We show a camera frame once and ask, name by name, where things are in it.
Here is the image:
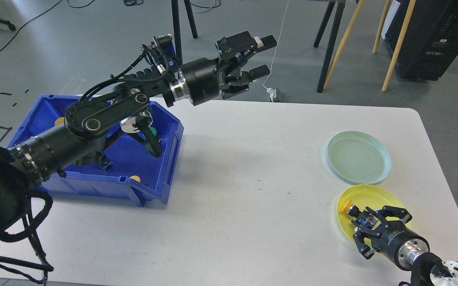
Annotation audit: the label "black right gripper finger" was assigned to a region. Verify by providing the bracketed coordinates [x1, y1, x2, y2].
[366, 206, 412, 225]
[353, 227, 376, 259]

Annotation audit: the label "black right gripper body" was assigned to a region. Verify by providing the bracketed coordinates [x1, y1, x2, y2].
[365, 223, 430, 269]

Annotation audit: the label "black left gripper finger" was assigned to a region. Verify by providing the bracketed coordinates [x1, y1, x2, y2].
[223, 65, 270, 100]
[215, 31, 278, 63]

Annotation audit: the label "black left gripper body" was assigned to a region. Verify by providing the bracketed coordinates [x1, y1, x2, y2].
[169, 56, 245, 106]

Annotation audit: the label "green push button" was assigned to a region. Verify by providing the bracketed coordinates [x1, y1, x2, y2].
[97, 155, 113, 172]
[142, 126, 159, 142]

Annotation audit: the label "yellow push button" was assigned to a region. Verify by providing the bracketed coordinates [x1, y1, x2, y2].
[129, 175, 141, 182]
[341, 201, 377, 229]
[54, 116, 65, 126]

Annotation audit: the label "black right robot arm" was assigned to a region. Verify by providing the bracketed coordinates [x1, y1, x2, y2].
[342, 203, 458, 286]

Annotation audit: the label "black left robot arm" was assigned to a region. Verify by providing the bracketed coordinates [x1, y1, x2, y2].
[0, 31, 278, 285]

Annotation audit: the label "yellow plate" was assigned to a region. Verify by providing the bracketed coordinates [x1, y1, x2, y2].
[336, 184, 405, 243]

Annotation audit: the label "light green plate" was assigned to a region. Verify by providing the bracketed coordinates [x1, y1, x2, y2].
[326, 131, 392, 185]

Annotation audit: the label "yellow push button front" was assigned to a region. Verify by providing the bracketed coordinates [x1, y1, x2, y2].
[129, 175, 141, 182]

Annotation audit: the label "yellow push button back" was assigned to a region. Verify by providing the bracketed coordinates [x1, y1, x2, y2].
[54, 116, 65, 126]

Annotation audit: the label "white power plug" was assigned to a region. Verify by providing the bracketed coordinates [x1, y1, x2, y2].
[266, 87, 287, 102]

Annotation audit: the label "black tripod stand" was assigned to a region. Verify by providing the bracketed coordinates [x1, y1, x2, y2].
[171, 0, 198, 64]

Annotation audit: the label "blue plastic bin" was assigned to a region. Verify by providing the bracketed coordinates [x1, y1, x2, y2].
[8, 94, 184, 207]

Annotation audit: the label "black easel legs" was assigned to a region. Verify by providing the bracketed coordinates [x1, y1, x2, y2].
[313, 0, 346, 93]

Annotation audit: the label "wooden easel legs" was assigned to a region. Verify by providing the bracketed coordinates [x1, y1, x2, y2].
[323, 0, 417, 92]

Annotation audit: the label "black cabinet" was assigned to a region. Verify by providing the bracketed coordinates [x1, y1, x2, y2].
[396, 0, 458, 80]

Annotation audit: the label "white floor cable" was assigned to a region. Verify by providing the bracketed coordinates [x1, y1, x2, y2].
[262, 0, 290, 90]

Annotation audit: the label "black floor cable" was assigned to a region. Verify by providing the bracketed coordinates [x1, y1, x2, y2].
[0, 0, 62, 70]

